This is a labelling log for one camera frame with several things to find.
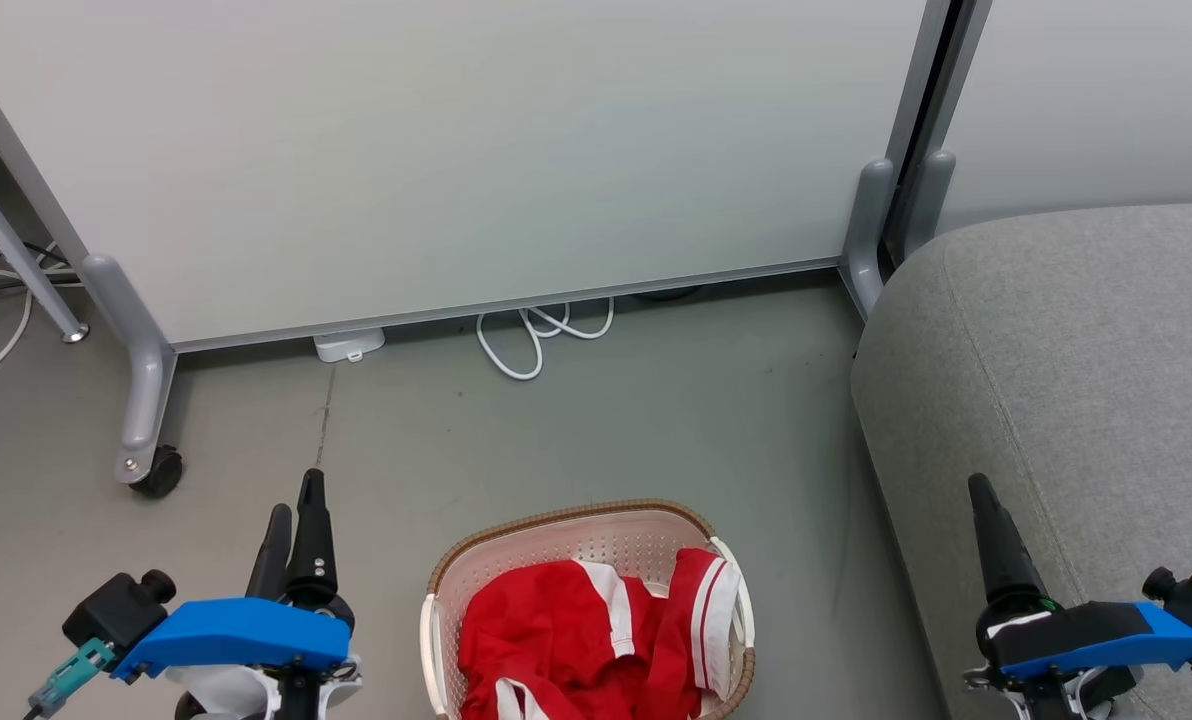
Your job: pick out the left gripper blue body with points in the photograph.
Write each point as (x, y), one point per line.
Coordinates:
(241, 635)

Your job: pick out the red garment thin white stripes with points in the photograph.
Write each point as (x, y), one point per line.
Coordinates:
(691, 620)

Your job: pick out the white laundry basket brown rim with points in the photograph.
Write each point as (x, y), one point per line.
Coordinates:
(556, 540)

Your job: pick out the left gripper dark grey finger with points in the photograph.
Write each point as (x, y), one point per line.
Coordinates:
(313, 550)
(271, 560)

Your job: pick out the black caster wheel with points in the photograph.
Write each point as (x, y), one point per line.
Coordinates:
(159, 473)

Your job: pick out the large white partition board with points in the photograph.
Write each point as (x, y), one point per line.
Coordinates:
(436, 150)

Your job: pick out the red garment broad white stripe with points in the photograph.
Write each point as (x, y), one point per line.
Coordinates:
(536, 630)

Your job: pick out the grey metal table leg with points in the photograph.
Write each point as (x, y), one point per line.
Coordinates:
(11, 255)

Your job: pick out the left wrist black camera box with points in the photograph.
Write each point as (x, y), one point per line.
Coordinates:
(116, 608)

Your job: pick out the white power adapter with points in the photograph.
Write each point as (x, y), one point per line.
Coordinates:
(349, 345)

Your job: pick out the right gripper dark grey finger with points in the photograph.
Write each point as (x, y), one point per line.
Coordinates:
(1001, 550)

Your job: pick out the grey fabric sofa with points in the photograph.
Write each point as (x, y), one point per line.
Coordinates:
(1086, 400)

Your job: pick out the right gripper blue body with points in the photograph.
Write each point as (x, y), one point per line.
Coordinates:
(1086, 635)

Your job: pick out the grey board leg with caster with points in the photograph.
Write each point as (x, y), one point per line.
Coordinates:
(136, 350)

